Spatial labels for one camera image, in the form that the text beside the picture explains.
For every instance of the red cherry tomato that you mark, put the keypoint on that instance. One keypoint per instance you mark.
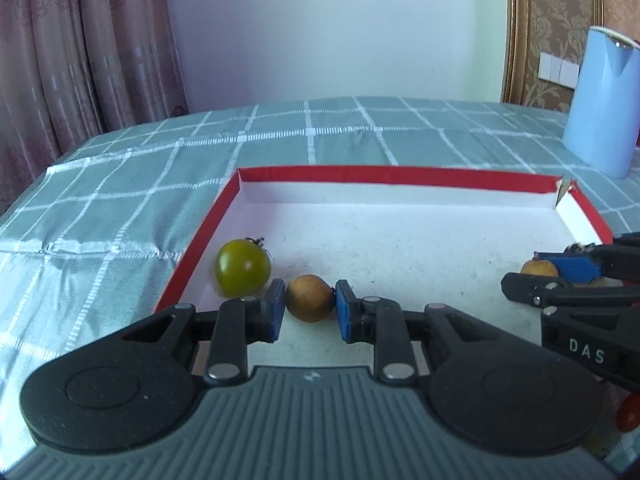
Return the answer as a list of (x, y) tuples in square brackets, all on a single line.
[(629, 412)]

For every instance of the blue electric kettle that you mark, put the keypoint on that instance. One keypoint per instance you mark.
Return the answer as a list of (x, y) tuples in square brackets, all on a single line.
[(600, 110)]

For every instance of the brown patterned curtain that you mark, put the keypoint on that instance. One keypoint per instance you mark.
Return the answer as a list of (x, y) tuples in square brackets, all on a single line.
[(75, 60)]

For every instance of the red shallow cardboard box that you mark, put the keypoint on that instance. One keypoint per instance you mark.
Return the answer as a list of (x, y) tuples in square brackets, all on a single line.
[(400, 250)]

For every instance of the gold framed chair back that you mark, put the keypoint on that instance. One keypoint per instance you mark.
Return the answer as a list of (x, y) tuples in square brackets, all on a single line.
[(555, 10)]

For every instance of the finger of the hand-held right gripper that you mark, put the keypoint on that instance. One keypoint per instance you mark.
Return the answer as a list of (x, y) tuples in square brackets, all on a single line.
[(575, 267), (550, 292)]

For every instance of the brown longan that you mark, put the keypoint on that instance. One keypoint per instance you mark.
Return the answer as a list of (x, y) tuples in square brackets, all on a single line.
[(310, 299), (537, 267)]

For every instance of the green tomato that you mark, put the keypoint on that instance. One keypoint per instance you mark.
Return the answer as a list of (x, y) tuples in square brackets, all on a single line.
[(242, 267)]

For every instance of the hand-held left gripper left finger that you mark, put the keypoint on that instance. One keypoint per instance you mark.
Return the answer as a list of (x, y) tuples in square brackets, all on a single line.
[(274, 310)]

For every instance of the green checked tablecloth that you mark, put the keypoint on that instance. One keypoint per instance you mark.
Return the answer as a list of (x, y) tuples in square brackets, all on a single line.
[(350, 130)]

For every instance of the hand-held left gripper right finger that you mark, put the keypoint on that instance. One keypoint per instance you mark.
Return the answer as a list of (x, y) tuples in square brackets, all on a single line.
[(345, 317)]

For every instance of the white wall switch panel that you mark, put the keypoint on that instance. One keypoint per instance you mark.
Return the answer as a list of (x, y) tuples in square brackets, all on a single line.
[(559, 67)]

